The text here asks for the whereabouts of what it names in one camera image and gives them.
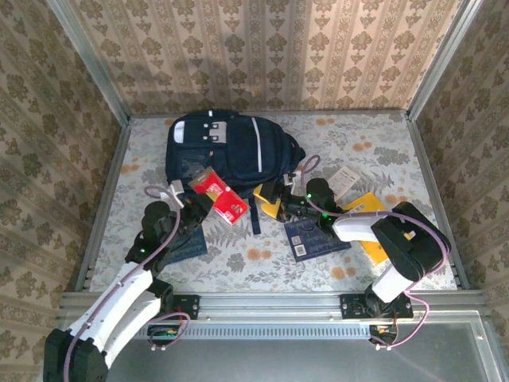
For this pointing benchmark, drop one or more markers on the yellow book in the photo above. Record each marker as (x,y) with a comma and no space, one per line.
(367,203)

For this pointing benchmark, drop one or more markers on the aluminium side rail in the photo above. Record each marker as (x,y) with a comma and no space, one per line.
(89,258)
(429,179)

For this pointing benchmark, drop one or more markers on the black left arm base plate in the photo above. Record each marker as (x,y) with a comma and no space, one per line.
(191,306)

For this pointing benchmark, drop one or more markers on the red booklet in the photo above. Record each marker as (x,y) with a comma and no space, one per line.
(230,209)

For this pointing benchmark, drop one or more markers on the white packet with red print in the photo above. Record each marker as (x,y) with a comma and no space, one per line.
(344,179)

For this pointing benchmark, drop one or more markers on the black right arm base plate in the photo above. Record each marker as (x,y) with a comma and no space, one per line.
(348,314)

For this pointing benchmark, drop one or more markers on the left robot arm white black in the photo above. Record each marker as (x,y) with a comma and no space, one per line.
(119,314)

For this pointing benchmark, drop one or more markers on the long aluminium mounting rail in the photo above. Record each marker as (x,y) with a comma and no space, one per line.
(270,304)

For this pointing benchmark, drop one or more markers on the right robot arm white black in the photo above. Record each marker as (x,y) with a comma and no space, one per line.
(354,231)

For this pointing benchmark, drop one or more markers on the grey metal panel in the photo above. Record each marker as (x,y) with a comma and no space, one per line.
(278,362)

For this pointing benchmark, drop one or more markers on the aluminium frame post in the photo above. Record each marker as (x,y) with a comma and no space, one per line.
(443,59)
(87,59)

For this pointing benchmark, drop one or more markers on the thin aluminium table edge rail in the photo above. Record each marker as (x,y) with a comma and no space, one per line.
(366,114)

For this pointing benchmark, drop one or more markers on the floral tablecloth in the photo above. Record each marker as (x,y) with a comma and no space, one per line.
(397,131)

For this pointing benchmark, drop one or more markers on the navy blue notebook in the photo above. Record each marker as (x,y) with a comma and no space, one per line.
(310,242)
(191,248)

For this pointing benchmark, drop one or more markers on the navy blue backpack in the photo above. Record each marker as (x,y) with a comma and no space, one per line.
(238,151)

